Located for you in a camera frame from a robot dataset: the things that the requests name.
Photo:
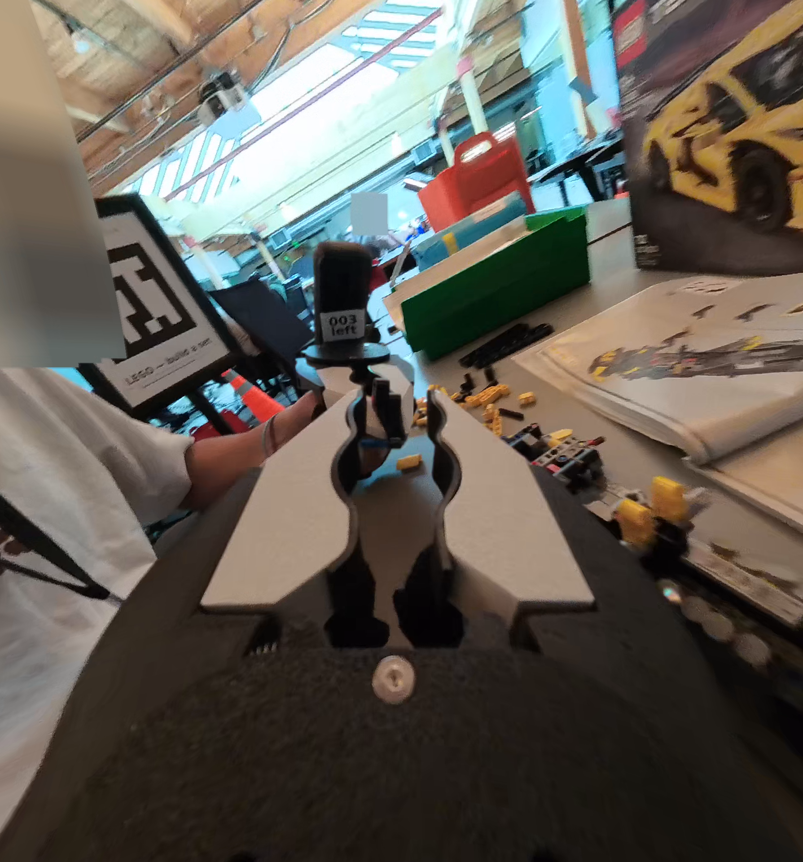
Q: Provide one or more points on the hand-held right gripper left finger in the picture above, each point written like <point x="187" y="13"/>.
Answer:
<point x="280" y="539"/>

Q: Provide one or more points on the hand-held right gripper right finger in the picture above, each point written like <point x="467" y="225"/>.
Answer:
<point x="516" y="539"/>

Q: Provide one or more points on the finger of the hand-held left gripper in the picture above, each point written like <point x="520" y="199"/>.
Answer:
<point x="406" y="404"/>
<point x="344" y="384"/>

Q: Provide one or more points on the black lego connector blue pin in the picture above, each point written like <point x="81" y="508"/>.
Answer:
<point x="389" y="411"/>

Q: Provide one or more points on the person's left forearm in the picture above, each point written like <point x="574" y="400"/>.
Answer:
<point x="233" y="458"/>

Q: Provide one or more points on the pile of yellow lego pieces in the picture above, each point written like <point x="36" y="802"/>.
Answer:
<point x="489" y="404"/>

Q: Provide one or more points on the lego car chassis model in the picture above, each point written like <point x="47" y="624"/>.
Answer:
<point x="576" y="464"/>

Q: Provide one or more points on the stack of black lego beams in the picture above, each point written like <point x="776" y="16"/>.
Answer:
<point x="502" y="343"/>

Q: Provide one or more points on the yellow toy car set box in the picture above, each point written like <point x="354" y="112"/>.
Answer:
<point x="731" y="135"/>

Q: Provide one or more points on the person's left hand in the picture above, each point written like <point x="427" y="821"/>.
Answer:
<point x="300" y="417"/>

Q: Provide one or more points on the white cardboard sheet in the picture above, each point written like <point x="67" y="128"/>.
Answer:
<point x="408" y="286"/>

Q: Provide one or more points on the black armrest office chair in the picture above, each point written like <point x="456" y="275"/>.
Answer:
<point x="266" y="323"/>

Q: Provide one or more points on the orange traffic cone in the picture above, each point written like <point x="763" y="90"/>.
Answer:
<point x="260" y="401"/>

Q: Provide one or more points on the green plastic bin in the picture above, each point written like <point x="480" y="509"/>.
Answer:
<point x="495" y="296"/>

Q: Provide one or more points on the light blue plastic bag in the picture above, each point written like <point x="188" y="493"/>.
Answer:
<point x="468" y="229"/>

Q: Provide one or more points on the black white marker card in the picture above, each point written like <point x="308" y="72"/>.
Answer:
<point x="159" y="323"/>

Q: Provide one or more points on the white ceiling projector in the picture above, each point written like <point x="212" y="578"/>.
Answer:
<point x="223" y="98"/>

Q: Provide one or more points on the open instruction booklet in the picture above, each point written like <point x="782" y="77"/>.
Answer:
<point x="677" y="377"/>

